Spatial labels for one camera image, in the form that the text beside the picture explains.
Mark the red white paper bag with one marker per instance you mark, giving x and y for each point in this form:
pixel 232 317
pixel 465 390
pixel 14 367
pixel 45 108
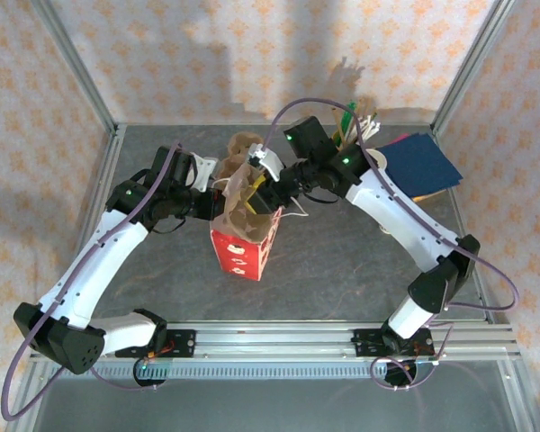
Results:
pixel 240 258

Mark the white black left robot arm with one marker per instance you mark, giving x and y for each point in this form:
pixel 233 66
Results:
pixel 108 252

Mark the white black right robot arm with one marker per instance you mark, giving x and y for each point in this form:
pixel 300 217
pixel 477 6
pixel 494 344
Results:
pixel 400 216

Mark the paper cup stack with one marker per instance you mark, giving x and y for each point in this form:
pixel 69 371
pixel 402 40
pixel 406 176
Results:
pixel 378 156

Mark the green straw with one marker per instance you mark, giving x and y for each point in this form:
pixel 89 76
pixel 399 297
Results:
pixel 348 112

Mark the pink paper napkin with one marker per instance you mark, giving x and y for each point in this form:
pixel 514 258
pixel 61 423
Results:
pixel 402 136

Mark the blue paper napkin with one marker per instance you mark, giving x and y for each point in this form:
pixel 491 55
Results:
pixel 420 164

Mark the yellow paper napkin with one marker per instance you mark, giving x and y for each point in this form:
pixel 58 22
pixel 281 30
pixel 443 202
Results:
pixel 432 194

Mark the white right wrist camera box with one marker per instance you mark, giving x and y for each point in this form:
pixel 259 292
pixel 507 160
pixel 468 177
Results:
pixel 265 158

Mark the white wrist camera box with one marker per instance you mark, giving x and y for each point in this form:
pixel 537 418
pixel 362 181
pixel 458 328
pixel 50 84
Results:
pixel 203 168
pixel 265 158

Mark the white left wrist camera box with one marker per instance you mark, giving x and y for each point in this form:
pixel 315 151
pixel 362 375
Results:
pixel 203 168

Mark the aluminium side rail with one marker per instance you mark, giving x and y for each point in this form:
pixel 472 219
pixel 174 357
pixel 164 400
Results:
pixel 100 180

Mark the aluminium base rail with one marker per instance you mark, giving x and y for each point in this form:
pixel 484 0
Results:
pixel 274 342

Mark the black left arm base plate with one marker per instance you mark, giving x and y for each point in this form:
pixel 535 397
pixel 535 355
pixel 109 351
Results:
pixel 180 344

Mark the aluminium frame post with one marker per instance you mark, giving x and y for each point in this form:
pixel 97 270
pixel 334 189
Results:
pixel 77 67
pixel 471 67

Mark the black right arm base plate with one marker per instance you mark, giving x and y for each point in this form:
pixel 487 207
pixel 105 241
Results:
pixel 369 344

